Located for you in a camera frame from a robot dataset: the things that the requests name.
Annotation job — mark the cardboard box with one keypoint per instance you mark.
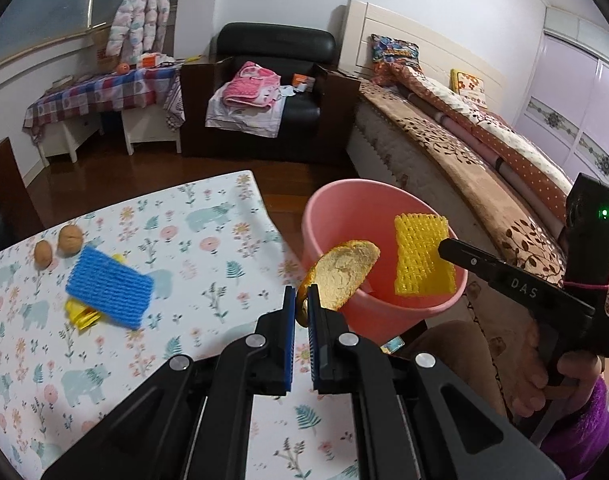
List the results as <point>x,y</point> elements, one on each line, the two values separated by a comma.
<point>107,50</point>

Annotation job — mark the flat book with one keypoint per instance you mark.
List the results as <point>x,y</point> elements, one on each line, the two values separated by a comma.
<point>62,81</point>

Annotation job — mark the blue foam net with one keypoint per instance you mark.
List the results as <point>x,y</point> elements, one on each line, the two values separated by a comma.
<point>109,285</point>

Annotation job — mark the orange dotted quilt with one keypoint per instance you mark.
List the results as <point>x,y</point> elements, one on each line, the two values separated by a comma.
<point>489,130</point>

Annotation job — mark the pink plastic bucket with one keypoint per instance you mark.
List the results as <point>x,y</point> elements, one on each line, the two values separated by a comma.
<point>344,210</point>

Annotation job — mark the yellow foam net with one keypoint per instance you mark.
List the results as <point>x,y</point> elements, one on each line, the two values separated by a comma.
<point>419,255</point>

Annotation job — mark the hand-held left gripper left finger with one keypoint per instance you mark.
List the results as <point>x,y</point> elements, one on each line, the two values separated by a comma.
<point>288,342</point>

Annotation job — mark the person's right hand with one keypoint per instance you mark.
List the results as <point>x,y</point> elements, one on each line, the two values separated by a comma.
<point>526,365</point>

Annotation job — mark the orange white box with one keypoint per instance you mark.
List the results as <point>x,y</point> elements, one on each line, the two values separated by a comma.
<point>152,60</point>

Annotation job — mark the small orange box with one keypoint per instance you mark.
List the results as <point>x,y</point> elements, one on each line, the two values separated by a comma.
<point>303,82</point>

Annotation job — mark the pastel quilted jacket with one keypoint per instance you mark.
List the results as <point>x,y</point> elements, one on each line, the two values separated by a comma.
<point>139,10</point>

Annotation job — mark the pink folded clothing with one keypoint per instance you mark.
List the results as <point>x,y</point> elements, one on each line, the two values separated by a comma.
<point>249,85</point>

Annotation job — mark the brown floral blanket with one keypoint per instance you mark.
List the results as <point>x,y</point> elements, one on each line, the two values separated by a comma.
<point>459,170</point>

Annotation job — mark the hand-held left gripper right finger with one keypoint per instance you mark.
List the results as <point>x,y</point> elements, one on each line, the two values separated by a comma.
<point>312,342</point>

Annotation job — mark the purple wardrobe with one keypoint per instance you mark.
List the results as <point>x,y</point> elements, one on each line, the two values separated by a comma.
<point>559,90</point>

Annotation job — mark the white low table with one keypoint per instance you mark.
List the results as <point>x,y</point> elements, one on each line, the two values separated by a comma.
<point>149,127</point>

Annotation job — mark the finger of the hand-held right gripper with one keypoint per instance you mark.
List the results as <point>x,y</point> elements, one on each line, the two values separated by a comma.
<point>467,257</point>

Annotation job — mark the person's right forearm purple sleeve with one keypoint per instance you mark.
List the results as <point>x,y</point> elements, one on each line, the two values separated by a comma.
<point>584,425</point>

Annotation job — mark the bread slice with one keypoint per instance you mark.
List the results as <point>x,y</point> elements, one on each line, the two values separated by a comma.
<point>342,275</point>

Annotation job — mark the small colourful card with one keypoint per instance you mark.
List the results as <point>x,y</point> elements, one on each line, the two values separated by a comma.
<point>393,346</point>

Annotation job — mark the floral bear print tablecloth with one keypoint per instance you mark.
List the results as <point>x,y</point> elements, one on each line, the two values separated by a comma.
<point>209,280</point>

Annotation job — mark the colourful patterned pillow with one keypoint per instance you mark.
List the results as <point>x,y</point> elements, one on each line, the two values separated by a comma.
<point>394,57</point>

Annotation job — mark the large bay window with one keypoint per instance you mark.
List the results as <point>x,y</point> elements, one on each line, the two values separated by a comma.
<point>34,10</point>

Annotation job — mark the yellow wrapper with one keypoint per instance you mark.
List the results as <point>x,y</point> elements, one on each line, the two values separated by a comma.
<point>82,316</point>

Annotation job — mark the walnut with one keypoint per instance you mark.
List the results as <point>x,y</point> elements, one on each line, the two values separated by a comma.
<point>70,241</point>
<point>43,252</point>

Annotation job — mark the bed with white headboard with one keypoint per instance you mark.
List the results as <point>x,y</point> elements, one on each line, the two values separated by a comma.
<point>384,150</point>

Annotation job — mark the yellow floral pillow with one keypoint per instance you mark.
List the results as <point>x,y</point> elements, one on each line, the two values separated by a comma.
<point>468,89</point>

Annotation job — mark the plaid tablecloth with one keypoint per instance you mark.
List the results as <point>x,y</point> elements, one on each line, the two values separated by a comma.
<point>99,92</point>

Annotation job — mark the person's leg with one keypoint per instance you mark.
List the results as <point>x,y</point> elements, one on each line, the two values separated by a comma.
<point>454,365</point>

